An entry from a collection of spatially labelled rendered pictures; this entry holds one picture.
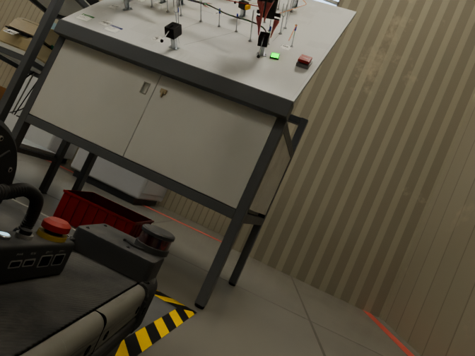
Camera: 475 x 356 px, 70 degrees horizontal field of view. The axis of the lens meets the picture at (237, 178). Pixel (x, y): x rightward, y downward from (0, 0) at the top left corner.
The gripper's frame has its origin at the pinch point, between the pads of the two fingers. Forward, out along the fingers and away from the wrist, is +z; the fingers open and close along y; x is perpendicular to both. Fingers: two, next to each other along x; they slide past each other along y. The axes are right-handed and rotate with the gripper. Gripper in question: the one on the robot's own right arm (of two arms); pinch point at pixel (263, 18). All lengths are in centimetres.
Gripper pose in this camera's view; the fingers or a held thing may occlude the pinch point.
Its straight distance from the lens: 144.0
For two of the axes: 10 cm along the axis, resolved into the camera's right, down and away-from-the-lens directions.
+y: -9.7, -2.3, 0.9
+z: -1.3, 7.8, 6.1
